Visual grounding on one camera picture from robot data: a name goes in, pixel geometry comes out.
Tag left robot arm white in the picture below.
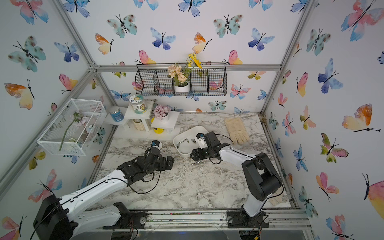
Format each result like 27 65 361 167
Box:
33 147 175 240

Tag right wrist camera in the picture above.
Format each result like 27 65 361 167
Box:
195 133 208 150

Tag blue can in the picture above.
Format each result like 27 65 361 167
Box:
108 106 124 122

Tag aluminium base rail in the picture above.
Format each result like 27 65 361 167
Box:
103 209 312 232

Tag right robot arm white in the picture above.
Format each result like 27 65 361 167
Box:
190 132 283 218

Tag white pot pink flowers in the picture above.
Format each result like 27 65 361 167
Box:
154 105 171 122

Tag white wire mesh box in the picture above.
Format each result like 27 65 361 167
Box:
37 99 107 156

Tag white pot flower bouquet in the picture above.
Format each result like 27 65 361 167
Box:
167 53 203 93

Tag cream bubble pot with succulent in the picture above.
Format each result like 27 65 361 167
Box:
133 119 146 131

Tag yellow plastic bottle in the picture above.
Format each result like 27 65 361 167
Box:
151 117 164 134

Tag white plastic storage box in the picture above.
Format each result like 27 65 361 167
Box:
173 126 208 158

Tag artificial pink flower stem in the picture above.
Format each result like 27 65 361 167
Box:
59 110 90 152

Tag green lidded jar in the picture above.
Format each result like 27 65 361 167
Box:
129 94 147 114

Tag black wire wall basket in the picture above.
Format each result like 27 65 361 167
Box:
135 62 227 98

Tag beige work glove far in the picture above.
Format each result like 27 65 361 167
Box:
225 117 250 145

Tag white tiered wooden shelf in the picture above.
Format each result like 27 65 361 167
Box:
104 101 181 142

